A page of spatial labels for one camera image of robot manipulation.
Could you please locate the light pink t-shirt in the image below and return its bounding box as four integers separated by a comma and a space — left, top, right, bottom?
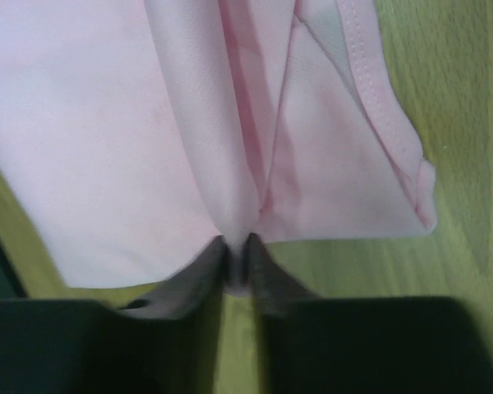
0, 1, 437, 288

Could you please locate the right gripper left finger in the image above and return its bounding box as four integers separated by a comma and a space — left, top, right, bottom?
0, 237, 228, 393

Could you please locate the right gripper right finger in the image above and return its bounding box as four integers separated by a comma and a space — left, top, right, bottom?
248, 235, 493, 393

